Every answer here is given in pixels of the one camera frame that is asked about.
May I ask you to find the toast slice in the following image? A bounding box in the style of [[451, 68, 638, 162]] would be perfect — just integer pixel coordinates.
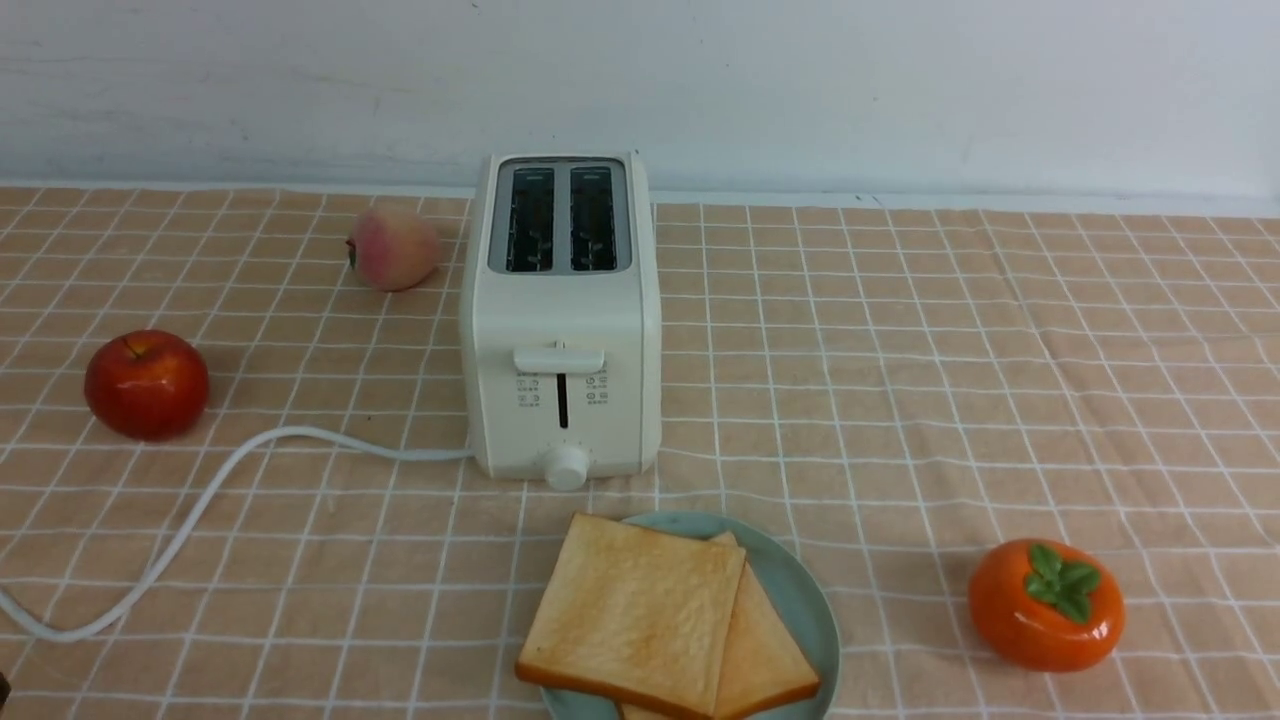
[[515, 512, 746, 719], [596, 528, 820, 719]]

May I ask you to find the white two-slot toaster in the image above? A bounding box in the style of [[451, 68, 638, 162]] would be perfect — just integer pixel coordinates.
[[458, 151, 663, 491]]

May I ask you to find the pink peach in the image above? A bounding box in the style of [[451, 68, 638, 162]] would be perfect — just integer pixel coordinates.
[[346, 206, 444, 293]]

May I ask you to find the orange checkered tablecloth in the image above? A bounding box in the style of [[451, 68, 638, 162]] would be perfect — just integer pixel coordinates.
[[1, 188, 1279, 719]]

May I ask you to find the orange persimmon with green leaf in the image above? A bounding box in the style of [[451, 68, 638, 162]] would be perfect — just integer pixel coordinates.
[[968, 538, 1126, 673]]

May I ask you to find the red apple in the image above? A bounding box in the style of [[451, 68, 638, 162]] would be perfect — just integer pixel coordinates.
[[83, 328, 210, 443]]

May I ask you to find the white power cable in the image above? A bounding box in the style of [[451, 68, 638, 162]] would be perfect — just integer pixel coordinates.
[[0, 427, 474, 643]]

